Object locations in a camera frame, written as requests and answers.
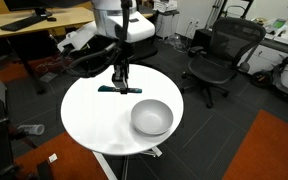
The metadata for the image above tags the white bowl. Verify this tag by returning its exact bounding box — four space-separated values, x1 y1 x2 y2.
130 98 175 136

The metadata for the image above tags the white workbench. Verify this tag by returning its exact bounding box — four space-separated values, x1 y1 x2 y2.
240 18 288 96

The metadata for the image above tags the white cabinet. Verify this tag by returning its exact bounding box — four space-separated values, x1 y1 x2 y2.
152 11 180 41

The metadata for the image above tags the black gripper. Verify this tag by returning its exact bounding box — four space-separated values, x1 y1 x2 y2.
111 62 131 96

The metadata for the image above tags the green box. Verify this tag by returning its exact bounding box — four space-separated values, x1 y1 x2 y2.
271 18 287 30

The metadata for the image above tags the clear plastic cup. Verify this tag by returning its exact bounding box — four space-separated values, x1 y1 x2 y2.
17 123 46 136

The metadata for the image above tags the small white card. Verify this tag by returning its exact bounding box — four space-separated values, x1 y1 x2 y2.
47 153 59 164

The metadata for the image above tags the white table base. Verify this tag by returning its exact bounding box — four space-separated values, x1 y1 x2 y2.
92 145 163 180

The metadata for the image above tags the grey power strip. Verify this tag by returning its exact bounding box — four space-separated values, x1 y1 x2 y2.
38 72 59 84

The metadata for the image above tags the teal and white marker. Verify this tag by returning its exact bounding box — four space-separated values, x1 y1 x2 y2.
97 84 143 95

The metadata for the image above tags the black electric scooter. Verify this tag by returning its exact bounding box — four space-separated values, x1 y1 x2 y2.
248 49 288 103

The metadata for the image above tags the metal tripod stand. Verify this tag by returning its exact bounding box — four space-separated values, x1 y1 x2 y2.
204 0 226 30

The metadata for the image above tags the black computer tower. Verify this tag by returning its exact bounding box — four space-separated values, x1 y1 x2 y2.
192 28 216 52

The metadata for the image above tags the black keyboard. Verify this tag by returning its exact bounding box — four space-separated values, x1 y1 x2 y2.
0 15 48 33

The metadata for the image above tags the black padded office chair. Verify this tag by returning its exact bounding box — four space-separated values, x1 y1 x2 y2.
129 13 159 64

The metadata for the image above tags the white printer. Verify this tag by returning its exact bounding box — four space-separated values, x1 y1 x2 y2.
152 0 179 14

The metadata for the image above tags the black mesh office chair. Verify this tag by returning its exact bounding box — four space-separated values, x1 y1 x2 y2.
180 17 268 109

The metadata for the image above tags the black computer monitor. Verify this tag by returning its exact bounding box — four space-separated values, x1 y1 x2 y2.
3 0 95 18

